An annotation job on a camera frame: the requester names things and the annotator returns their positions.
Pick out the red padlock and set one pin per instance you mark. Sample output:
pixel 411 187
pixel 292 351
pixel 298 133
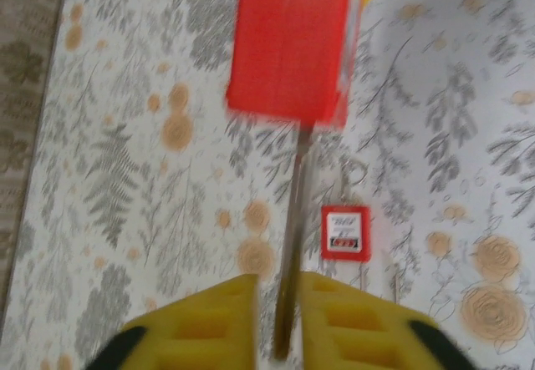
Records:
pixel 288 52
pixel 346 232

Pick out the floral tablecloth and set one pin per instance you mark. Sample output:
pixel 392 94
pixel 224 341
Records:
pixel 125 178

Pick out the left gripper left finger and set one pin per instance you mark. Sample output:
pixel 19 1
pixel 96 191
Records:
pixel 200 336

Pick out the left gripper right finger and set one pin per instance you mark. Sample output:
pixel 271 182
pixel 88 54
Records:
pixel 355 336

